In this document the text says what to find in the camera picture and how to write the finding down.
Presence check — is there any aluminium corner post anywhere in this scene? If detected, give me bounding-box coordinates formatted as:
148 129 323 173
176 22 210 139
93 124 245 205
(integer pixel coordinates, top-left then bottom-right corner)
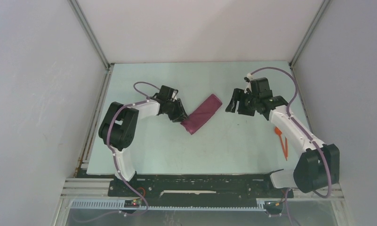
68 0 111 70
289 0 332 68

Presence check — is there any orange plastic knife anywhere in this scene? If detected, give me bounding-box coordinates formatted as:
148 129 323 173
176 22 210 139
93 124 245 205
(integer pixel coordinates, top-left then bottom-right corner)
284 138 289 160

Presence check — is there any white cable duct strip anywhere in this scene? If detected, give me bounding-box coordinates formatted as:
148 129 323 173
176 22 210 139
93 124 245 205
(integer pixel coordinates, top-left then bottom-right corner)
69 199 282 211

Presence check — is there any small orange object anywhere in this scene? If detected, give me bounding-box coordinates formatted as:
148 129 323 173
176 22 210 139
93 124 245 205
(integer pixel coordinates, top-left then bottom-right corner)
274 127 285 153

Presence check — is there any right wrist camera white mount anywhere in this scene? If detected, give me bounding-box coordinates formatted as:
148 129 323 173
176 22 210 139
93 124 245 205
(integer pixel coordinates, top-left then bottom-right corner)
244 73 254 94

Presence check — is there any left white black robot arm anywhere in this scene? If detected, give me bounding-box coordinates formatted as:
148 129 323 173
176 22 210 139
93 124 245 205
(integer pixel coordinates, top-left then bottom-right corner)
98 85 188 196

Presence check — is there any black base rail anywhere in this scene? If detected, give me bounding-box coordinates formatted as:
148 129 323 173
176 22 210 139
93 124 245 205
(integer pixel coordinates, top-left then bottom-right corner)
108 174 287 207

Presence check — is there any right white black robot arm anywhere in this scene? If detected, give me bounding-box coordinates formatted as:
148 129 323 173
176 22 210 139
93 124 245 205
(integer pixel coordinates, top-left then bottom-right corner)
226 77 340 197

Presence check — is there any left aluminium corner post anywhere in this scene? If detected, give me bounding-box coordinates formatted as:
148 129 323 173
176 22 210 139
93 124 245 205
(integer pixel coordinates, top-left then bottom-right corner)
68 0 111 70

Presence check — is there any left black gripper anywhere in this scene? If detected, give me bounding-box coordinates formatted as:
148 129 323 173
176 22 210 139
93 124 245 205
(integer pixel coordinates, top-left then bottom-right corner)
166 99 190 123

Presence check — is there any maroon satin cloth napkin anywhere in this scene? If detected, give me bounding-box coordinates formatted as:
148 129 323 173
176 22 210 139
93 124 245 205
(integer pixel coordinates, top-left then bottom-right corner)
180 94 222 135

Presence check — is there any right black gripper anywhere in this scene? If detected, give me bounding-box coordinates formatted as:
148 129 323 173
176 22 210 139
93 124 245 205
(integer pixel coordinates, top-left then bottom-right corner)
225 88 259 117

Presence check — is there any right aluminium corner post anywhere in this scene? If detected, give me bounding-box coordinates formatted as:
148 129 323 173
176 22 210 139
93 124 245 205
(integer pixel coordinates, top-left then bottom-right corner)
289 0 332 68

